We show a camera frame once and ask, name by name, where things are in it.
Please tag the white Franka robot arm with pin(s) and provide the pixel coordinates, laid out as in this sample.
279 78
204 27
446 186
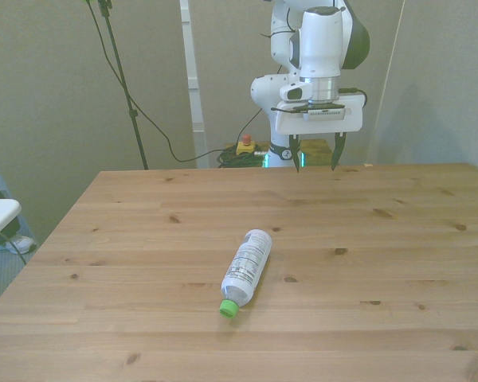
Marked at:
322 40

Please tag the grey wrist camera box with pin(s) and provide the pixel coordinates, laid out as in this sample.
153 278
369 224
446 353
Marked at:
324 114

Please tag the white vertical wall trim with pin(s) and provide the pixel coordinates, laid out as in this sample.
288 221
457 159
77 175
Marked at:
193 59

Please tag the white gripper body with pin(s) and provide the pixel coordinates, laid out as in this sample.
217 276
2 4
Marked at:
287 124

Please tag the clear water bottle green cap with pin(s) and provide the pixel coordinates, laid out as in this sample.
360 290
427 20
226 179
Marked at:
247 262

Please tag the white side table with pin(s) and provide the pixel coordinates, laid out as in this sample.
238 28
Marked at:
0 215

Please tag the yellow emergency stop button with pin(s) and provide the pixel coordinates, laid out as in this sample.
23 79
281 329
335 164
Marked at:
245 148

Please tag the black tripod camera stand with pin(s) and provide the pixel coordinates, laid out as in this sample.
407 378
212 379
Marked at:
121 75

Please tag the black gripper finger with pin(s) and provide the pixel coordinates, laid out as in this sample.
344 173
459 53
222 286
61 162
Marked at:
338 153
295 153

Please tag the white sneaker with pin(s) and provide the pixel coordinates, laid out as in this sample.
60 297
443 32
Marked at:
18 243

